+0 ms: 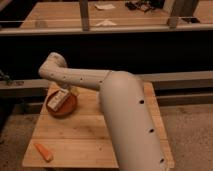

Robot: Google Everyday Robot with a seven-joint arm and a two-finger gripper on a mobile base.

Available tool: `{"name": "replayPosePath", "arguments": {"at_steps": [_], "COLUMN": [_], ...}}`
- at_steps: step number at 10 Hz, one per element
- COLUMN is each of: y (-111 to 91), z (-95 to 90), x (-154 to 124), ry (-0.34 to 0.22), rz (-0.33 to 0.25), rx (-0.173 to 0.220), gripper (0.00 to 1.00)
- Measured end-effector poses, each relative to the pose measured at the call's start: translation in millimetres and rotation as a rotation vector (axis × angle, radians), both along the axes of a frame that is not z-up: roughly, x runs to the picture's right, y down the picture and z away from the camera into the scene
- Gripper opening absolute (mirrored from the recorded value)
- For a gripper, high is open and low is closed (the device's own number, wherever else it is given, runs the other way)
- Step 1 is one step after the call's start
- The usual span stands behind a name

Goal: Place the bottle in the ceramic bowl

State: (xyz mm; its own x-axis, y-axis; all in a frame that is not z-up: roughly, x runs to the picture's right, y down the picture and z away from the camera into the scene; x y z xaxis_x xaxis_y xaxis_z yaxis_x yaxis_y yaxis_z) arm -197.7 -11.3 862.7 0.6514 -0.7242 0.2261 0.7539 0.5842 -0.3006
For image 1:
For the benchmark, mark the folded white paper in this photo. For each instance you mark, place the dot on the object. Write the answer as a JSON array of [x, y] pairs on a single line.
[[106, 22]]

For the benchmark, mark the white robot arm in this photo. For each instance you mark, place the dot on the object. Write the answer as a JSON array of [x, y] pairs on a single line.
[[131, 128]]

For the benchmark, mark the brown ceramic bowl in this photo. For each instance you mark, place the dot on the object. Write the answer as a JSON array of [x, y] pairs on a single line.
[[68, 107]]

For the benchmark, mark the white paper sheet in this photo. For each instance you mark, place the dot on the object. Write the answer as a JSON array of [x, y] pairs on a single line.
[[105, 7]]

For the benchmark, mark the grey vertical post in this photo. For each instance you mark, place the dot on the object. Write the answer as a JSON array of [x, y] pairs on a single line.
[[84, 14]]

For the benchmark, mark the dark cable clutter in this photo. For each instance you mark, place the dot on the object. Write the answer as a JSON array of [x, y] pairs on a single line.
[[142, 5]]

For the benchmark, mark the light wooden board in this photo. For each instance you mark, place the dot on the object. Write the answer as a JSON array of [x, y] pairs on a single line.
[[79, 140]]

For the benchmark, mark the orange carrot piece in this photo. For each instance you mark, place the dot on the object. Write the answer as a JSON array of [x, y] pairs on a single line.
[[44, 152]]

